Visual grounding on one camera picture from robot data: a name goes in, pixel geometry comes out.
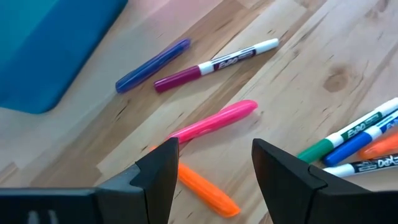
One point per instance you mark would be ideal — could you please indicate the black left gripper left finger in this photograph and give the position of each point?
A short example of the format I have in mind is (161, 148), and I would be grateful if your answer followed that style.
(155, 196)

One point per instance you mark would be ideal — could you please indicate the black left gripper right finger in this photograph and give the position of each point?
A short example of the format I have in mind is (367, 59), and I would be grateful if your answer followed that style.
(292, 199)

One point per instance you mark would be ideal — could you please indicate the orange slim highlighter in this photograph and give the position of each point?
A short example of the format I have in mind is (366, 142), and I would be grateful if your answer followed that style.
(379, 146)
(208, 193)

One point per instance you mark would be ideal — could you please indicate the green dry erase marker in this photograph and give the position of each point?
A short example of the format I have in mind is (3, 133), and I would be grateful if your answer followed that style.
(342, 137)

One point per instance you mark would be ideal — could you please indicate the black dry erase marker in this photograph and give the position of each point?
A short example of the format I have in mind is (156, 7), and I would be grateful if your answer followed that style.
(367, 165)

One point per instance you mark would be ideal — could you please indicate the pink slim highlighter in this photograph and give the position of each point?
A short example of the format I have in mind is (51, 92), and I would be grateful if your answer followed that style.
(214, 121)

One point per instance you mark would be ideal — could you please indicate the purple slim highlighter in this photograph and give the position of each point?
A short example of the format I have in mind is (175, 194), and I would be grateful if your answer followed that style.
(152, 65)

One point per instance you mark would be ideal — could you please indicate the magenta dry erase marker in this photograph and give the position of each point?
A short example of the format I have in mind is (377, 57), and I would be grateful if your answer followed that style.
(214, 65)

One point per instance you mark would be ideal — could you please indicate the blue plastic bin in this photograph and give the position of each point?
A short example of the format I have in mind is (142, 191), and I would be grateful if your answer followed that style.
(46, 53)

